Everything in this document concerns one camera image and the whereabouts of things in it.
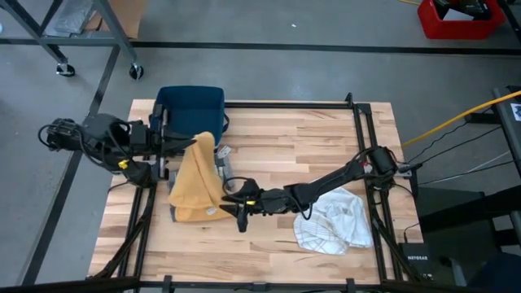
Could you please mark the cardboard box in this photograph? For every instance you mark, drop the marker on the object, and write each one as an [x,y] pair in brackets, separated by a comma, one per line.
[126,18]

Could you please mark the black table with sticker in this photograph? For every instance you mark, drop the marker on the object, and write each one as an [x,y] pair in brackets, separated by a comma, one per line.
[504,134]

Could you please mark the small white towel tag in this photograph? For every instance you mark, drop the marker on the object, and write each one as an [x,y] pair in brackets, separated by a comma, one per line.
[211,211]

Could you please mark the navy blue fabric bin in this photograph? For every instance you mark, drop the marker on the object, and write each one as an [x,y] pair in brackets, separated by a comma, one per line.
[191,110]

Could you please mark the yellow towel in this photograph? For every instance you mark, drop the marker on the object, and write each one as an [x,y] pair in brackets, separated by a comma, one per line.
[199,183]

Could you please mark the black aluminium table frame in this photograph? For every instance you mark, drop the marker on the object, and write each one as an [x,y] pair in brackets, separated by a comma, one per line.
[342,106]

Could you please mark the white towel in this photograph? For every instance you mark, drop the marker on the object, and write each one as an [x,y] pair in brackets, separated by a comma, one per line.
[338,224]

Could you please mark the black side stand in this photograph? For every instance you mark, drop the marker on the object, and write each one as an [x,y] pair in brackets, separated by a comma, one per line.
[447,244]

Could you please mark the red plastic bin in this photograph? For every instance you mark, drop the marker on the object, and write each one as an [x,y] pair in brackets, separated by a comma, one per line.
[460,29]

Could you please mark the metal cart on wheels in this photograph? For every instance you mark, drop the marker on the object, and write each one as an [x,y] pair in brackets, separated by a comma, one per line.
[117,30]

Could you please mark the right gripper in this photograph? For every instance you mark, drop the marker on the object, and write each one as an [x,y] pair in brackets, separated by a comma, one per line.
[270,202]

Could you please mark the black equipment in bin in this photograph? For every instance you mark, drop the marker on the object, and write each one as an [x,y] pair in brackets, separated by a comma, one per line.
[468,6]

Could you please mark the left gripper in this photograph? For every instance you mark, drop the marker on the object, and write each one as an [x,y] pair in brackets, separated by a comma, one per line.
[142,138]

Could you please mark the grey checked towel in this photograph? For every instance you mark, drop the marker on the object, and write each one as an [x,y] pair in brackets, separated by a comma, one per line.
[226,175]

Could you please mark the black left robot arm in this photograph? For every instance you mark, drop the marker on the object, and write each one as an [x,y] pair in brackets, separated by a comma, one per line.
[102,134]

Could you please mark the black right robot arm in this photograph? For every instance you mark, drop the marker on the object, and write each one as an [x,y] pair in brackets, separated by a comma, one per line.
[334,179]

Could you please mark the grey plastic bag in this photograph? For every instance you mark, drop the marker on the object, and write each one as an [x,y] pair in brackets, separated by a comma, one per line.
[73,16]

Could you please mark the handwritten white paper tag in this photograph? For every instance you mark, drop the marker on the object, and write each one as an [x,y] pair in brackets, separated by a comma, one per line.
[224,152]

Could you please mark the black Netgear router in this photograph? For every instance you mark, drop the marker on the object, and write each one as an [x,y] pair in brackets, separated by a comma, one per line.
[417,260]

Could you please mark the dark blue object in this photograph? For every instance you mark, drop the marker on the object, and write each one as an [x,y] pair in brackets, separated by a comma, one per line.
[500,276]

